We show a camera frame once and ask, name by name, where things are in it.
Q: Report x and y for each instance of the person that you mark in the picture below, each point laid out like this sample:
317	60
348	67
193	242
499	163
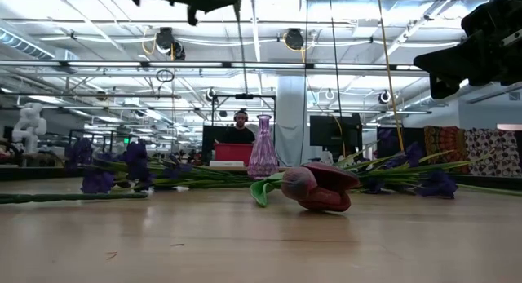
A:
238	136

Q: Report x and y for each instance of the black metal table frame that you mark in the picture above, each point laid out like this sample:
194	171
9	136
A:
32	173

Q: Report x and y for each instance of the red plastic bin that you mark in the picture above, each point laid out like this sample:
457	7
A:
232	152

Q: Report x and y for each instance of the red artificial tulip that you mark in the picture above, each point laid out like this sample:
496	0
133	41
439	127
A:
322	193

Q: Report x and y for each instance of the purple artificial flower bunch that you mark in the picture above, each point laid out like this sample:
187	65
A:
136	156
438	185

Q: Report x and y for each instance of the flat white box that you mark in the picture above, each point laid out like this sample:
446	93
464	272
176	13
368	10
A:
226	164

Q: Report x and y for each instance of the black partition panel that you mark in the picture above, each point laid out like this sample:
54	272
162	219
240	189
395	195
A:
391	140

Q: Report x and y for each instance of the white cloth with purple circles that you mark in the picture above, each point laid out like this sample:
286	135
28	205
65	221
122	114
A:
493	148

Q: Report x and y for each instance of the black computer monitor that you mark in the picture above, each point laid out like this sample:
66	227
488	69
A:
330	132
212	140

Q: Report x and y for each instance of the white building column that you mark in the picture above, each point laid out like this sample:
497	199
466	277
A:
291	111

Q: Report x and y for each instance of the thin light green flower stem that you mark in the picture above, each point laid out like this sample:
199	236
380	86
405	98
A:
497	190

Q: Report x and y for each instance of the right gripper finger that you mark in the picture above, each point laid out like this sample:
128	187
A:
443	87
446	60

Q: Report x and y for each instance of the black headphones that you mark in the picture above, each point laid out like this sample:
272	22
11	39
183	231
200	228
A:
235	117

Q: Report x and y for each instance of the pink ribbed glass vase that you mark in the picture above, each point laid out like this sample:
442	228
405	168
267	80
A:
263	156

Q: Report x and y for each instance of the orange mandala pattern cloth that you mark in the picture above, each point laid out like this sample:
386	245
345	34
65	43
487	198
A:
446	144

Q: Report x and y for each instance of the black metal cage frame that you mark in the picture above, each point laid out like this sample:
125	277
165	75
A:
94	131

